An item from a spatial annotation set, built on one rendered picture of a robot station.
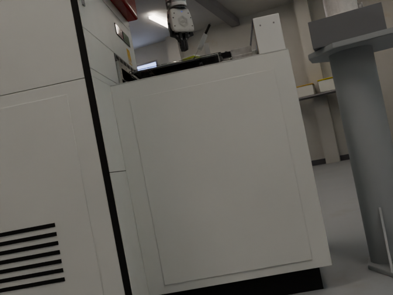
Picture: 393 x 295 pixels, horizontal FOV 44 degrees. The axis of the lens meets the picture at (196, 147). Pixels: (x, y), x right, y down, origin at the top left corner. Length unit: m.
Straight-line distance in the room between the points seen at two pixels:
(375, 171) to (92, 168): 0.99
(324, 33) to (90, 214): 1.03
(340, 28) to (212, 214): 0.79
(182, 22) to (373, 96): 0.80
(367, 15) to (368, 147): 0.46
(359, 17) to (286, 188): 0.65
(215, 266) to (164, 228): 0.22
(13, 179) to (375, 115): 1.25
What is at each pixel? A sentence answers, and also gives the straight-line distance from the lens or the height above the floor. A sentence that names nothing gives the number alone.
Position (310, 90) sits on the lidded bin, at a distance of 10.95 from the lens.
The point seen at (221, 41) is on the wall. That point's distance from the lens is 12.22.
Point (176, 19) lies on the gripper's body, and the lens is 2.05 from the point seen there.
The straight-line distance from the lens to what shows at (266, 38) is 1.78.
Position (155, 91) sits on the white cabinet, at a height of 0.77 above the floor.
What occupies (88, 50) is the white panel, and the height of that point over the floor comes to 0.90.
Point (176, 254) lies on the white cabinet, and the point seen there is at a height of 0.20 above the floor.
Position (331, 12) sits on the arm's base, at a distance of 1.95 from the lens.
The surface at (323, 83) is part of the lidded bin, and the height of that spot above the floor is 1.70.
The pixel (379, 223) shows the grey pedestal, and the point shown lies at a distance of 1.90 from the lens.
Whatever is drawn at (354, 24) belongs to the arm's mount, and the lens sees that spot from 1.85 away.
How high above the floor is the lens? 0.49
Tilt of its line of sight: 2 degrees up
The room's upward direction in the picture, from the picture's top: 11 degrees counter-clockwise
